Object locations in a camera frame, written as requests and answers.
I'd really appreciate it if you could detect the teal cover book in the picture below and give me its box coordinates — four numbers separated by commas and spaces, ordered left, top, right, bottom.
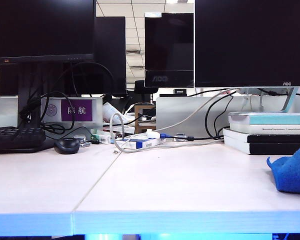
227, 111, 300, 126

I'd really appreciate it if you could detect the thin black mouse cable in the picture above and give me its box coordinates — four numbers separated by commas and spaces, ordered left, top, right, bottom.
44, 125, 95, 141

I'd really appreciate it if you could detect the blue cleaning rag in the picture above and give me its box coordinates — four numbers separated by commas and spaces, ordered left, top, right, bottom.
265, 138, 300, 196

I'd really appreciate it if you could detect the black cable loop over plate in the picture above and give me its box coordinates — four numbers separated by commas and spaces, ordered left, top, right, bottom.
40, 90, 76, 132

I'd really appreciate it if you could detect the black office chair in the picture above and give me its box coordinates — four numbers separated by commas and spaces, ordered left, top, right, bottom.
134, 79, 160, 104

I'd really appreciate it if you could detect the black AOC monitor glossy strip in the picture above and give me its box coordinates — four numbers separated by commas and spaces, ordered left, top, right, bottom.
144, 12, 195, 88

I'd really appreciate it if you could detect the white crumpled package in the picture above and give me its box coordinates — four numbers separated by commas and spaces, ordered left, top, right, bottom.
101, 101, 128, 124

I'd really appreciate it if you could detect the white book with spine text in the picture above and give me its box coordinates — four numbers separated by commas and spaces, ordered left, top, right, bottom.
229, 121, 300, 135

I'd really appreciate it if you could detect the black keyboard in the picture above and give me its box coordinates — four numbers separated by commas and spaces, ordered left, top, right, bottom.
0, 126, 47, 154

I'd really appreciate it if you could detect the grey partition panel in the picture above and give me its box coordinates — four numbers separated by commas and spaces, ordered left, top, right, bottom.
155, 95, 300, 139

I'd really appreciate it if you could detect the frosted grey divider panel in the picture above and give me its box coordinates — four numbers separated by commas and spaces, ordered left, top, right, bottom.
0, 96, 19, 129

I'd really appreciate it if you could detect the black arching cable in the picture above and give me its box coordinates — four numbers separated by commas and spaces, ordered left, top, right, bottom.
57, 61, 116, 99

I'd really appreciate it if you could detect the silver monitor stand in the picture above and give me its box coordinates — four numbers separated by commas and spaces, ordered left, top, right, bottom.
236, 86, 298, 114

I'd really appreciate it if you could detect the dark monitor rear panel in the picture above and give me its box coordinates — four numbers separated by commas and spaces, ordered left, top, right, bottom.
94, 16, 127, 96

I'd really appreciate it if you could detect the wooden shelf box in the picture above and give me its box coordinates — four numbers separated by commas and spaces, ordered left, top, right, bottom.
134, 104, 157, 134

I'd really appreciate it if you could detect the black AOC monitor silver trim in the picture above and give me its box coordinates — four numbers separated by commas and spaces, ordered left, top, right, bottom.
194, 0, 300, 89

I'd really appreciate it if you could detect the black monitor stand column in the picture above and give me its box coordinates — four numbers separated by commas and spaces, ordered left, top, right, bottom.
16, 62, 43, 130

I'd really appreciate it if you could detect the black cable with ferrite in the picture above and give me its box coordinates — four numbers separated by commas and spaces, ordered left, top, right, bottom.
170, 134, 225, 141

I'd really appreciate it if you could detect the black looped monitor cable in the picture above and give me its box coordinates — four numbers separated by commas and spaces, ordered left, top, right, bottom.
205, 91, 237, 140
213, 96, 235, 139

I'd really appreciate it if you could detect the white power adapter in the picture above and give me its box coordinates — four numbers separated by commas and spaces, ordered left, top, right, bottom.
145, 128, 162, 139

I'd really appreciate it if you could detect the thick grey cable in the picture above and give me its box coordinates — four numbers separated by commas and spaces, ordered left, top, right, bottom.
109, 87, 239, 154

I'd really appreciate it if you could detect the black monitor with orange logo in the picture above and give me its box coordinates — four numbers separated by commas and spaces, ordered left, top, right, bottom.
0, 0, 96, 65

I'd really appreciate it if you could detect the black computer mouse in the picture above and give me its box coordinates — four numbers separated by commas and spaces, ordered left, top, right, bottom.
53, 137, 81, 155

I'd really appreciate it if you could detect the black tangled cable bundle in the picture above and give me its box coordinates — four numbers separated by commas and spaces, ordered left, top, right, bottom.
17, 91, 67, 136

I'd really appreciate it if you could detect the small white green box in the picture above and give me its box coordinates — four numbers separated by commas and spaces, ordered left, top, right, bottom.
90, 128, 112, 145

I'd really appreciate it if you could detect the white and blue carton box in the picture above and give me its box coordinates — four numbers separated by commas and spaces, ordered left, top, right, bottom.
114, 136, 167, 150

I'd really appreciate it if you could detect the purple acrylic name plate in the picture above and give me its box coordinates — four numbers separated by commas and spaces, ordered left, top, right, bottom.
40, 96, 104, 131

